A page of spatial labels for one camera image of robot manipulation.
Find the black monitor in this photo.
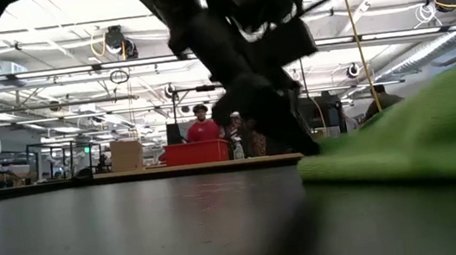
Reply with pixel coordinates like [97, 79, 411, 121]
[165, 122, 183, 147]

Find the red plastic bin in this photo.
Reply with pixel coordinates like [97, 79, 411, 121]
[163, 137, 232, 169]

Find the clear spray bottle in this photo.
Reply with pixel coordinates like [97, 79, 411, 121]
[231, 138, 247, 161]

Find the black cabinet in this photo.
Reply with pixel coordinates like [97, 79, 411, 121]
[297, 89, 349, 141]

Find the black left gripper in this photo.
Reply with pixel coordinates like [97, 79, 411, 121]
[162, 0, 331, 172]

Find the yellow-orange cable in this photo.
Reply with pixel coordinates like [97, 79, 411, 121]
[338, 0, 384, 117]

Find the person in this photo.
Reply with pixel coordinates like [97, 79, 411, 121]
[181, 101, 224, 145]
[361, 82, 407, 123]

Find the brown cardboard box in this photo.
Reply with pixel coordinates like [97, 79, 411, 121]
[107, 137, 146, 174]

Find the patterned cloth panel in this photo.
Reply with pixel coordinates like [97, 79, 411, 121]
[247, 118, 269, 158]

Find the green microfibre towel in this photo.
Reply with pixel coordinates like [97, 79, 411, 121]
[286, 51, 456, 202]

